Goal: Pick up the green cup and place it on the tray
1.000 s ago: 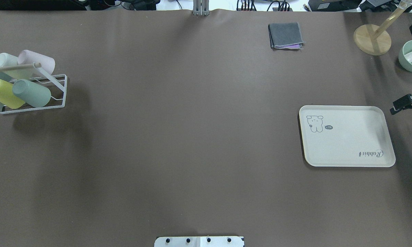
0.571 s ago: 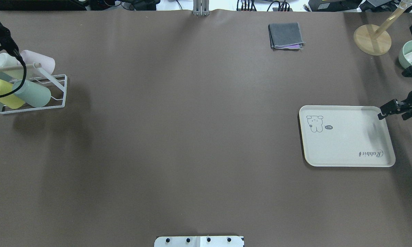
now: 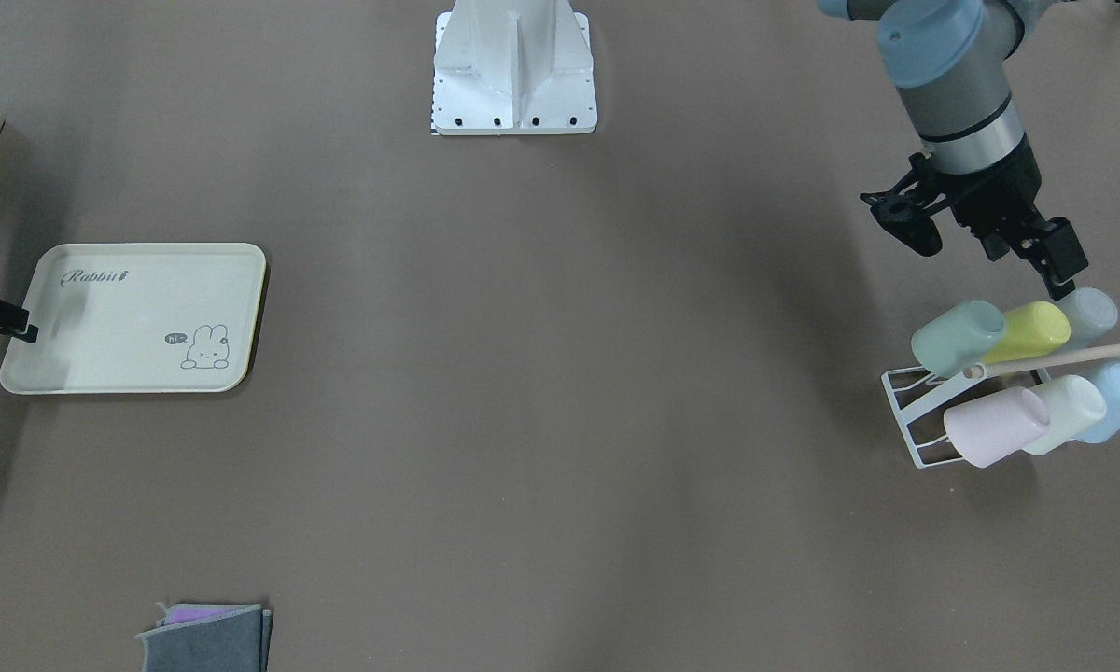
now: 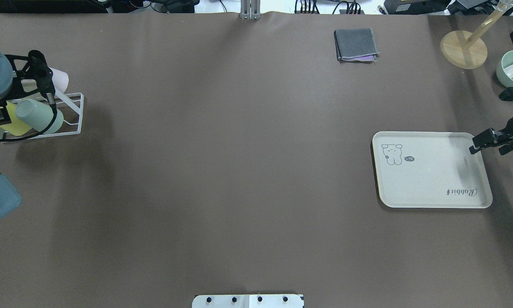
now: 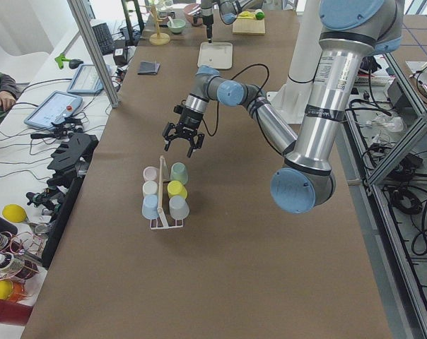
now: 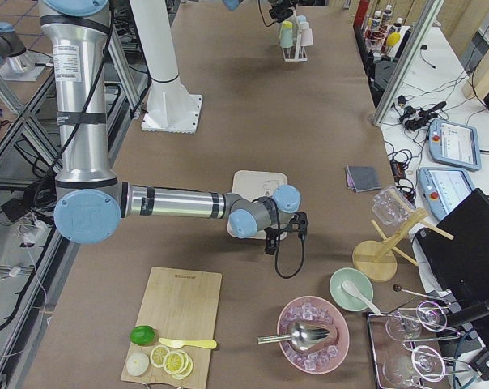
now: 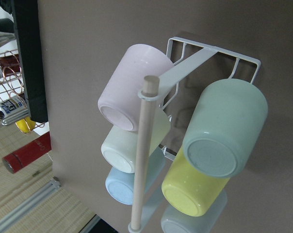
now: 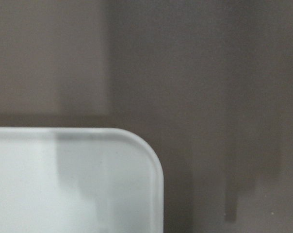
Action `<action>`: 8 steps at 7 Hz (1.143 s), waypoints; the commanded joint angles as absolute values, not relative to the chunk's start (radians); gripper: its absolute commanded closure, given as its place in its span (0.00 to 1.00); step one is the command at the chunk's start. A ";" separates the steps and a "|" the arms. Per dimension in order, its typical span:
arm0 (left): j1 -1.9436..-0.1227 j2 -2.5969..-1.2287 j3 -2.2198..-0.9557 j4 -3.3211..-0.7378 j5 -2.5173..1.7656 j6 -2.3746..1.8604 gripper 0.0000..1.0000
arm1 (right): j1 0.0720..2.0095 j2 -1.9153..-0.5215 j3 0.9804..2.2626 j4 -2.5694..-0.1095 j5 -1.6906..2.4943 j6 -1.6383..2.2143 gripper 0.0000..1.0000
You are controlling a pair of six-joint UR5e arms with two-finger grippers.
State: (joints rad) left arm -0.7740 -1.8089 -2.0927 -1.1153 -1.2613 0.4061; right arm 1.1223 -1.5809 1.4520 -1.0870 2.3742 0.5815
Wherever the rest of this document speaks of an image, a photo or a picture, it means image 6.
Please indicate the blue teach pendant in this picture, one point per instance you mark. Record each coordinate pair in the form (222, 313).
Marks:
(454, 144)
(444, 189)

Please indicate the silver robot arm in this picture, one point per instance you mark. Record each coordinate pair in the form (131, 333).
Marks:
(91, 200)

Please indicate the pink bowl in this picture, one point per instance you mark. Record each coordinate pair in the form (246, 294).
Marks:
(318, 311)

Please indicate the white ceramic spoon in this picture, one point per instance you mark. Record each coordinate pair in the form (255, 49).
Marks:
(349, 287)

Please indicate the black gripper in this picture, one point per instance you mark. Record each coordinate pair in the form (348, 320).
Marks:
(278, 15)
(272, 234)

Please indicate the grey folded cloth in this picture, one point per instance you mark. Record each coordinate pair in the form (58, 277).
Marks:
(362, 178)

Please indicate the aluminium frame post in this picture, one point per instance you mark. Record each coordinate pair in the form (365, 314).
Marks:
(419, 32)

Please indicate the lemon slice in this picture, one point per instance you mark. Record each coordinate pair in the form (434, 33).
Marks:
(178, 364)
(157, 355)

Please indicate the wooden cup tree stand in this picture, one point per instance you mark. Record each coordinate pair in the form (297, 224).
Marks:
(377, 260)

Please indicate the white wire cup rack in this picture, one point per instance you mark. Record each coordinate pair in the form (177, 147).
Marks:
(296, 53)

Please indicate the beige plastic tray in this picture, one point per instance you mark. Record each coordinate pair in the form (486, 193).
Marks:
(251, 185)

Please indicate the light green bowl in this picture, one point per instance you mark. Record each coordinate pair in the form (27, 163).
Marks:
(344, 299)

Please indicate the green cup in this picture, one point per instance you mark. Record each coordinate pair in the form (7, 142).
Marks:
(286, 35)

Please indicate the lemon end piece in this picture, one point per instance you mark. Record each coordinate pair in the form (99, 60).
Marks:
(137, 364)

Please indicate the green lime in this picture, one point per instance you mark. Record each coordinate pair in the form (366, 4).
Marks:
(142, 335)

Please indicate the black laptop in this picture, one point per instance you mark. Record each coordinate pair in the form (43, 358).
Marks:
(461, 265)

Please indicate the clear wine glass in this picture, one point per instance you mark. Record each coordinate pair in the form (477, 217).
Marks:
(408, 323)
(417, 369)

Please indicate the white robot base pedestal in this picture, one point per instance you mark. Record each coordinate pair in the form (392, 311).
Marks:
(170, 107)

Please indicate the bamboo cutting board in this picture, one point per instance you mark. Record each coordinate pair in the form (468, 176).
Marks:
(180, 305)

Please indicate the yellow plastic knife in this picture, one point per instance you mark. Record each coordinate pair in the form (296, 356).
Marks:
(172, 343)

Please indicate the metal ice scoop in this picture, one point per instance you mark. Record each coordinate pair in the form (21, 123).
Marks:
(302, 336)

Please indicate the pink cup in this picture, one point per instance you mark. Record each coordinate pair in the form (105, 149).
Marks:
(306, 39)

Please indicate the clear glass mug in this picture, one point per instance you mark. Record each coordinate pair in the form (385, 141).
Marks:
(391, 207)

